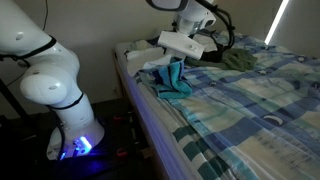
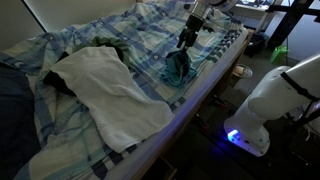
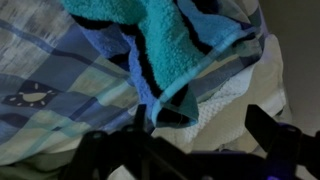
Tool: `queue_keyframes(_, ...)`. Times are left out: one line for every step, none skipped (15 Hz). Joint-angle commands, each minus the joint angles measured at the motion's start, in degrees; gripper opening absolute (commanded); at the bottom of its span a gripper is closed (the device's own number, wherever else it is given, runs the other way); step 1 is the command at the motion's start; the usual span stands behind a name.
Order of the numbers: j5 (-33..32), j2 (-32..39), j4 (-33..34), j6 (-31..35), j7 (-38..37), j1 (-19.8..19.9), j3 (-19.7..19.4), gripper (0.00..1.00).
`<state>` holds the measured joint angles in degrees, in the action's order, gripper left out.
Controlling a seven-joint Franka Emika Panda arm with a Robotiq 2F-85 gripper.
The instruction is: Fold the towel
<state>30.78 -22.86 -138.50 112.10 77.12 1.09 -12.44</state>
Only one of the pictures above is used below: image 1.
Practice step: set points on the green garment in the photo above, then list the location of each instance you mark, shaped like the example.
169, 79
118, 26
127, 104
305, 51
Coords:
240, 60

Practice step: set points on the black stand pole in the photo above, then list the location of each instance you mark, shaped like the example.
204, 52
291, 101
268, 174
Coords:
13, 100

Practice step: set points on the black garment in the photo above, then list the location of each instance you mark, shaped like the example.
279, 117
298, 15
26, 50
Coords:
213, 55

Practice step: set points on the blue plaid bed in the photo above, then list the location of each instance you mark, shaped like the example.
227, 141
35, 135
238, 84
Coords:
250, 116

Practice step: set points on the teal striped towel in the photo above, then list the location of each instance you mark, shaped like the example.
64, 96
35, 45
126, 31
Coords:
170, 81

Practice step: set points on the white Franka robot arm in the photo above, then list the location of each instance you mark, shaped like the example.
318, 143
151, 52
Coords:
50, 83

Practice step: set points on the white towel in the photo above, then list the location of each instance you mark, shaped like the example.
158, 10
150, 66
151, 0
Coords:
143, 58

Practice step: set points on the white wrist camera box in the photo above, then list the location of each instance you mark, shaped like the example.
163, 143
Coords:
181, 45

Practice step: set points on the bed frame with mattress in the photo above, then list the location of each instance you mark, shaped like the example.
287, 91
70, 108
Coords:
146, 120

